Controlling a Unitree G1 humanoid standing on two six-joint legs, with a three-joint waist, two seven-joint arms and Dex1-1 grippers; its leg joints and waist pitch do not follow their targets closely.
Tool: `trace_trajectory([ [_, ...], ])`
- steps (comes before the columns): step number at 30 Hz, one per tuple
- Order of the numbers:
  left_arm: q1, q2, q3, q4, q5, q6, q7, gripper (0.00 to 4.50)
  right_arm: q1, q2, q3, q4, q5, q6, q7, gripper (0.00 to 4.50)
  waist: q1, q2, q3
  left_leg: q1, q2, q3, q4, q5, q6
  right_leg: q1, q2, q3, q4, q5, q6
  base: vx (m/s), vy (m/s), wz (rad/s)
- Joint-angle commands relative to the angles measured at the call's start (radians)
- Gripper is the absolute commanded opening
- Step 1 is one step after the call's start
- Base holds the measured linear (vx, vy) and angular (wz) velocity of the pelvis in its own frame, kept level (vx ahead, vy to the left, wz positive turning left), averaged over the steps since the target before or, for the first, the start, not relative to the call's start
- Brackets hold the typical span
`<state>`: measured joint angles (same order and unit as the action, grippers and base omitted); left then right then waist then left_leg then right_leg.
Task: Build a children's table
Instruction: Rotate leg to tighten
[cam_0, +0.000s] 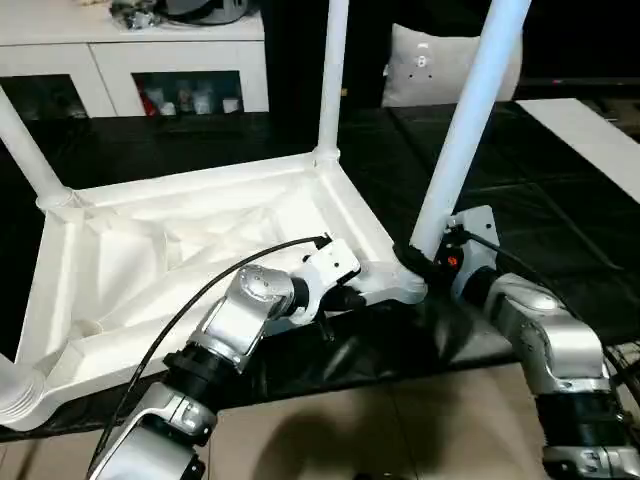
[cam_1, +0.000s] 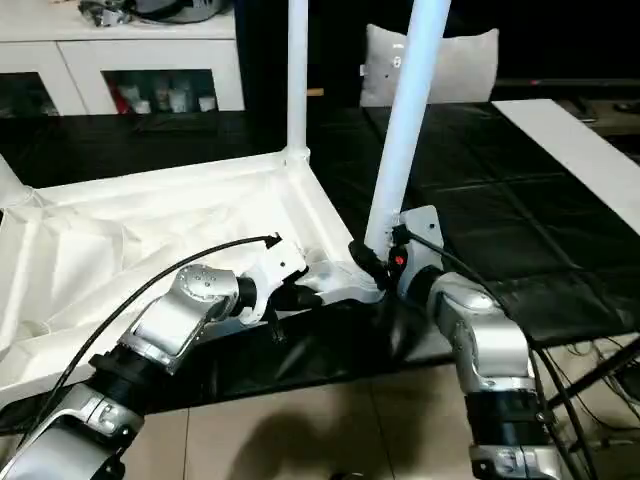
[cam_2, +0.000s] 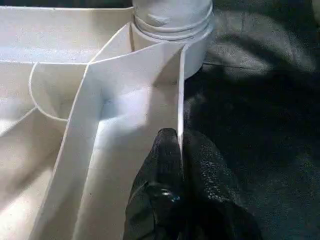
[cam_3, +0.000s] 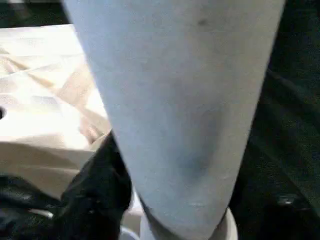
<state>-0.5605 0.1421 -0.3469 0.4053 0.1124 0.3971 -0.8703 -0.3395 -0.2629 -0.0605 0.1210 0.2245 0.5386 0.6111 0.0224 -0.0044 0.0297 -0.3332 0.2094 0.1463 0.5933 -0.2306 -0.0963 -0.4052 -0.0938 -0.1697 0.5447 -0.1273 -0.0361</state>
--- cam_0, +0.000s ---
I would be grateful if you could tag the black cabinet with gold label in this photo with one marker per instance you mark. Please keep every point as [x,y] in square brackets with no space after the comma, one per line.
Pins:
[370,50]

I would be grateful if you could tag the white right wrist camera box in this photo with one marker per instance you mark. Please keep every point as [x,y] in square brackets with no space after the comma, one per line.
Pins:
[477,225]

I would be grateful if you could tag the crumpled patterned bag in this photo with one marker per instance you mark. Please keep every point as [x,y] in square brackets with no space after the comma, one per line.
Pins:
[135,17]

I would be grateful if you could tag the white sideboard with glass doors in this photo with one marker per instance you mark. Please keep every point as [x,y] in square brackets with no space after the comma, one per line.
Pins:
[50,55]

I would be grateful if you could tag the black mat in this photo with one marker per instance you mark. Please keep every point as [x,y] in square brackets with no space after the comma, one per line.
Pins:
[525,165]

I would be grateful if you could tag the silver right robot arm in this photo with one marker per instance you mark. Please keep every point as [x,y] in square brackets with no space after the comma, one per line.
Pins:
[560,340]

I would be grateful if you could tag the grey pillow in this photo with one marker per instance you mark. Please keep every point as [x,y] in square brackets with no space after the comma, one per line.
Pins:
[415,80]

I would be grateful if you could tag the white flat board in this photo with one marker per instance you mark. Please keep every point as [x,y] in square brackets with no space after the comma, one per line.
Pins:
[590,140]

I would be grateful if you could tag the white plastic table top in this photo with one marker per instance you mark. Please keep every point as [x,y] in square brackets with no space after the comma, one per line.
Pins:
[150,235]

